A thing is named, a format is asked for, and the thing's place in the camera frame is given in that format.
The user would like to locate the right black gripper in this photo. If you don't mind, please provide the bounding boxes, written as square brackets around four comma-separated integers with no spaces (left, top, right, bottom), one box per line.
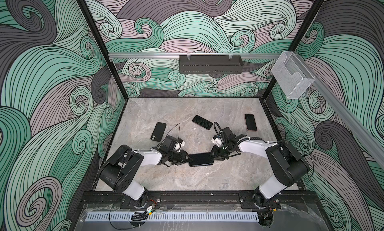
[205,142,232,161]

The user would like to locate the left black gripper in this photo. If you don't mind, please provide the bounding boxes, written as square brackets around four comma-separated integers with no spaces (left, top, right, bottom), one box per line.
[167,150,193,165]

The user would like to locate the black case edge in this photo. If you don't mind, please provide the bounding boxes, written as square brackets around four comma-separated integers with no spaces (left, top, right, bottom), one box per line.
[151,122,167,142]

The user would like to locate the black phone patterned reflection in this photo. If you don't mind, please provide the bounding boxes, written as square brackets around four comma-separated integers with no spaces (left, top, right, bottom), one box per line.
[192,115,213,130]

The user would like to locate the black case with camera hole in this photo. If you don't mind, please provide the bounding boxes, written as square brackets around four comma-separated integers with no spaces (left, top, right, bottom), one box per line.
[189,162,214,167]

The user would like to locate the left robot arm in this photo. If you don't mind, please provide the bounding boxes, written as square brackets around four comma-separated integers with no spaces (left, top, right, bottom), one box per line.
[98,136,192,207]

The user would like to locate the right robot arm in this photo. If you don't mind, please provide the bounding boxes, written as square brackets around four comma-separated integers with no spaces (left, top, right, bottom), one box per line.
[211,127,310,208]

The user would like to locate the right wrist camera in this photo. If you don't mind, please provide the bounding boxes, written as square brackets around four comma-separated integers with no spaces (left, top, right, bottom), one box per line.
[211,135,223,148]

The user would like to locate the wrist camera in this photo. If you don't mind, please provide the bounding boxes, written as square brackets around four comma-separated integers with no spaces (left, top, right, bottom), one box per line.
[174,139,185,152]
[211,135,223,148]

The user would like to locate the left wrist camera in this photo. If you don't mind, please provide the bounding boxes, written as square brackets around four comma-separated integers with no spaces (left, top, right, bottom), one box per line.
[174,139,185,152]

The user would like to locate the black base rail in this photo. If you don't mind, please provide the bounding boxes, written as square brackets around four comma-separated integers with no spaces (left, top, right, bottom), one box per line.
[80,190,320,210]

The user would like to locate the black wall tray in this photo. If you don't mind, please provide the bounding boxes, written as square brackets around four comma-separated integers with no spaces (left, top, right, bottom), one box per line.
[179,55,244,75]

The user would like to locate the clear plastic wall holder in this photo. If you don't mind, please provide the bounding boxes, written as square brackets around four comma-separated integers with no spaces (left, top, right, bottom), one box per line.
[272,51,315,100]

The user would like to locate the white slotted cable duct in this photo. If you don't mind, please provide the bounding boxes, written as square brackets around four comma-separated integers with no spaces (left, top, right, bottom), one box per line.
[85,211,259,222]

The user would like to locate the back aluminium rail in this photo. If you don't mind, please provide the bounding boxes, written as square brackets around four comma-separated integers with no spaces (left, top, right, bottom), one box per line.
[108,52,283,61]

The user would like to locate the aluminium rail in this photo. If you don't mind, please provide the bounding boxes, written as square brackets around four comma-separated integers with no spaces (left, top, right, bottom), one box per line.
[298,55,384,166]
[108,52,283,61]

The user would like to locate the right aluminium rail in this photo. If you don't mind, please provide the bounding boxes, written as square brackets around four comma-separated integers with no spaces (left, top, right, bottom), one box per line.
[298,55,384,166]

